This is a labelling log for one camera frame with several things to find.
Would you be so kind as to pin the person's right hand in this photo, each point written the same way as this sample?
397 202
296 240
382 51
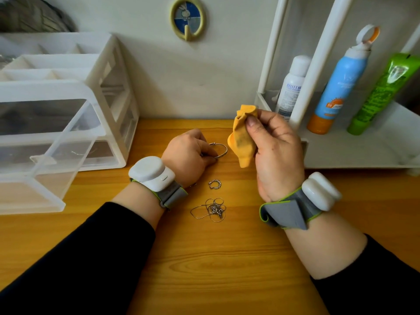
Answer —
279 160

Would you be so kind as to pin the person's left hand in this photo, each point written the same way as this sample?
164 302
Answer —
185 155

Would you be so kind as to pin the person's left thumb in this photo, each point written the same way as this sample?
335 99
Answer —
208 150

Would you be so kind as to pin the person's right thumb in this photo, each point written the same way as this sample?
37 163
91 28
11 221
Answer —
254 131

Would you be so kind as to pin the yellow polishing cloth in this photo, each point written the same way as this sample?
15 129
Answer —
242 137

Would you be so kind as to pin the person's left forearm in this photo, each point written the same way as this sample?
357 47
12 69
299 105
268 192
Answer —
75 252

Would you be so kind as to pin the person's right forearm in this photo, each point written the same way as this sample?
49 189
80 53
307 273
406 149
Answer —
354 262

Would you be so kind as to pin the white spray bottle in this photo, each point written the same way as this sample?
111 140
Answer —
292 86

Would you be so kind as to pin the blue orange sunscreen spray can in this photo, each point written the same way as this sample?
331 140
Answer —
339 85

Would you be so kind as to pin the white shelf rack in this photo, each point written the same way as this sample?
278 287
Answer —
361 134

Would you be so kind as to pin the green tube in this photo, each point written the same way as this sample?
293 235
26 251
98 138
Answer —
382 93

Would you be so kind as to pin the white plastic drawer organizer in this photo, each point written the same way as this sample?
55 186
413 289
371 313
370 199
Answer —
65 95

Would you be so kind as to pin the clear plastic drawer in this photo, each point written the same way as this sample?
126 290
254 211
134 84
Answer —
36 154

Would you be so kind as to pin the dark woven basket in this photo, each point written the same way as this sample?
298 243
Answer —
32 14

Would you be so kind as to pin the yellow oval wall hook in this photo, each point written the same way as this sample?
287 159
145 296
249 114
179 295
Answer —
187 18

